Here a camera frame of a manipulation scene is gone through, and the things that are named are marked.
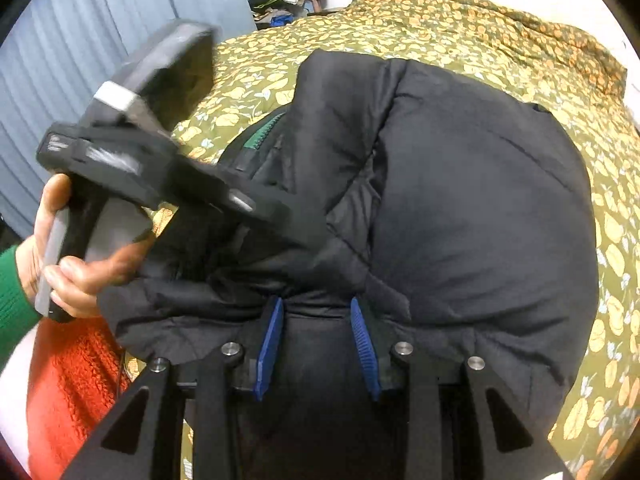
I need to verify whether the black puffer jacket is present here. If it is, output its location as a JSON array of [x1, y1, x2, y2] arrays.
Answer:
[[98, 50, 599, 479]]

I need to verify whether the green knit sleeve forearm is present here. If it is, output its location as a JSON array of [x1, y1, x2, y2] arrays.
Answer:
[[0, 246, 41, 370]]

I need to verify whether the person's left hand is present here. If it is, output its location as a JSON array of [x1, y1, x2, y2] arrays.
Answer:
[[15, 174, 155, 318]]

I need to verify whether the orange fleece garment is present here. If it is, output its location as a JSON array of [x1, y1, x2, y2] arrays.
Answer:
[[26, 318, 130, 479]]

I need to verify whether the green orange floral duvet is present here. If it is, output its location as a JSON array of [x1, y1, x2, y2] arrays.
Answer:
[[174, 0, 639, 479]]

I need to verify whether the blue pleated curtain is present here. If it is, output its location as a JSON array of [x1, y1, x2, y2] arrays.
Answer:
[[0, 0, 296, 239]]

